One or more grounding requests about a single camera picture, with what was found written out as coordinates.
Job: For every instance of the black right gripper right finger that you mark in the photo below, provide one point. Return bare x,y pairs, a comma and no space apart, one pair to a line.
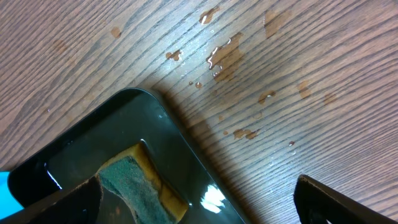
318,203

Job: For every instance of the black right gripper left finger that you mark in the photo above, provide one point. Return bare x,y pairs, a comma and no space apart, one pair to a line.
79,205

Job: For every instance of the yellow green sponge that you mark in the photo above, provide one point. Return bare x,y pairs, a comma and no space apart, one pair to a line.
133,178

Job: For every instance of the teal plastic tray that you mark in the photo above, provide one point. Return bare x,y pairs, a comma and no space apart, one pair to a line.
8,204

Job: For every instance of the black plastic tray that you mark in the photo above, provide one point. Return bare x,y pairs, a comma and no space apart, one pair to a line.
129,117

